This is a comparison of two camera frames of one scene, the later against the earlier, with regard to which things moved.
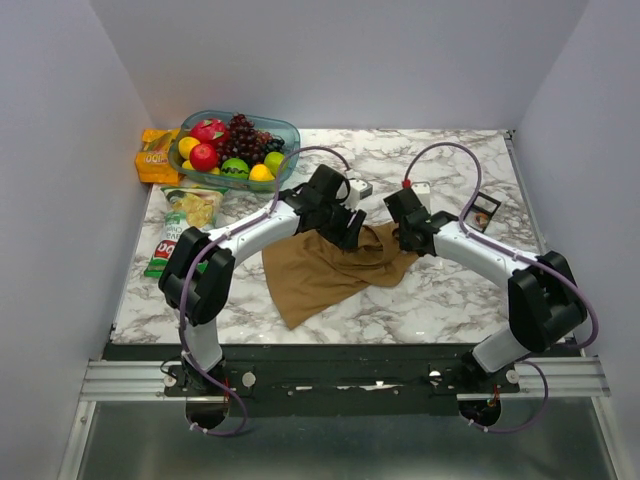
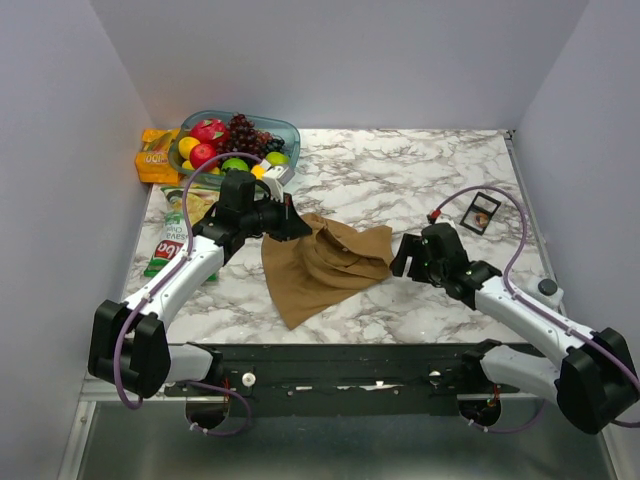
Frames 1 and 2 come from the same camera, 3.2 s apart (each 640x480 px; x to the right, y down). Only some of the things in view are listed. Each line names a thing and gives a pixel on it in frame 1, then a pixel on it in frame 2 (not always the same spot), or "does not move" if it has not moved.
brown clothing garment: x=308 y=274 does not move
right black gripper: x=403 y=245 -> x=412 y=244
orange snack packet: x=153 y=159 does not move
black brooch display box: x=481 y=211 does not move
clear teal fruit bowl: x=277 y=126 does not move
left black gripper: x=344 y=237 -> x=290 y=224
